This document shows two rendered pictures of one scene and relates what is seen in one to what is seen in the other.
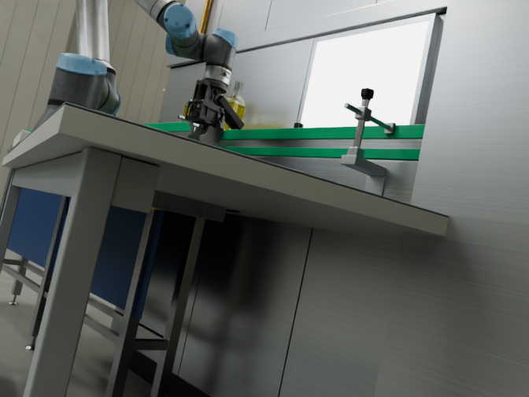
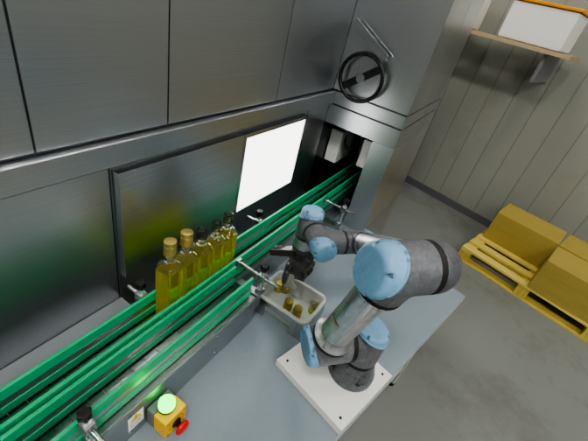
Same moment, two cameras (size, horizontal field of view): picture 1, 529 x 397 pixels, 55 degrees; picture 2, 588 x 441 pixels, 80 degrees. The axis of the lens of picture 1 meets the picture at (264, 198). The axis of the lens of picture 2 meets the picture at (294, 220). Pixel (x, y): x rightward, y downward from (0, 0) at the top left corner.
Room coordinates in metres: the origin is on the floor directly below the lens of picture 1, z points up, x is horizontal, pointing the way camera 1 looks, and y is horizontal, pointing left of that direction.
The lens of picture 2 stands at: (1.85, 1.07, 1.78)
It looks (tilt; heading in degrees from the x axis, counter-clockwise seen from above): 33 degrees down; 246
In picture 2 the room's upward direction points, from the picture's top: 15 degrees clockwise
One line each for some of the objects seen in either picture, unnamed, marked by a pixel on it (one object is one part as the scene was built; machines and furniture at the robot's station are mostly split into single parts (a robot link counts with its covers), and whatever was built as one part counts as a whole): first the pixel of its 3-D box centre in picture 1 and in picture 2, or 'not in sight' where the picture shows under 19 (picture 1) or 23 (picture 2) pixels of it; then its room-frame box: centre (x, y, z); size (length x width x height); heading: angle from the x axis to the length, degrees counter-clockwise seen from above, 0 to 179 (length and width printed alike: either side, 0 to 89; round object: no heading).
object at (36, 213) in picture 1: (80, 225); not in sight; (2.27, 0.76, 0.54); 1.59 x 0.18 x 0.43; 42
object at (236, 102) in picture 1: (229, 127); (223, 251); (1.67, 0.16, 0.99); 0.06 x 0.06 x 0.21; 42
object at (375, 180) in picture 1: (364, 143); (335, 216); (1.09, -0.19, 0.90); 0.17 x 0.05 x 0.23; 132
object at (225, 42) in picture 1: (221, 50); (310, 223); (1.41, 0.21, 1.14); 0.09 x 0.08 x 0.11; 91
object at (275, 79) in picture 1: (302, 90); (232, 178); (1.64, -0.05, 1.15); 0.90 x 0.03 x 0.34; 42
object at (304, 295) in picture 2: not in sight; (290, 302); (1.42, 0.24, 0.80); 0.22 x 0.17 x 0.09; 132
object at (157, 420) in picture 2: not in sight; (167, 414); (1.84, 0.58, 0.79); 0.07 x 0.07 x 0.07; 42
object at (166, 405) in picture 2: not in sight; (166, 402); (1.85, 0.57, 0.84); 0.04 x 0.04 x 0.03
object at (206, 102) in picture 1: (208, 105); (300, 260); (1.41, 0.21, 0.98); 0.09 x 0.08 x 0.12; 134
